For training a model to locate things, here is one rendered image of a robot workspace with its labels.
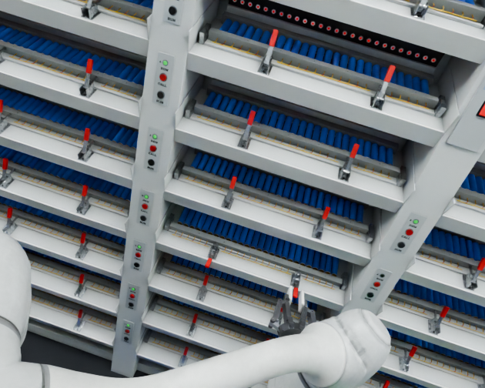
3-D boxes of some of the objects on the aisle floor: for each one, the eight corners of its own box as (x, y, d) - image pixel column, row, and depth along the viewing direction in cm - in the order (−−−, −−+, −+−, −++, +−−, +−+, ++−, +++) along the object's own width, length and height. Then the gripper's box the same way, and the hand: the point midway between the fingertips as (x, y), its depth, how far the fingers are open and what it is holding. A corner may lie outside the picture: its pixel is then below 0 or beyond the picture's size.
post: (132, 378, 145) (232, -217, 60) (110, 370, 146) (180, -232, 60) (152, 339, 163) (252, -166, 77) (133, 332, 163) (212, -178, 77)
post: (295, 436, 142) (650, -103, 56) (272, 429, 143) (591, -119, 57) (298, 390, 160) (572, -77, 74) (278, 382, 160) (527, -89, 74)
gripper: (255, 352, 83) (265, 292, 105) (321, 375, 82) (316, 310, 104) (265, 328, 80) (273, 272, 102) (332, 352, 80) (326, 289, 102)
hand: (295, 298), depth 100 cm, fingers open, 3 cm apart
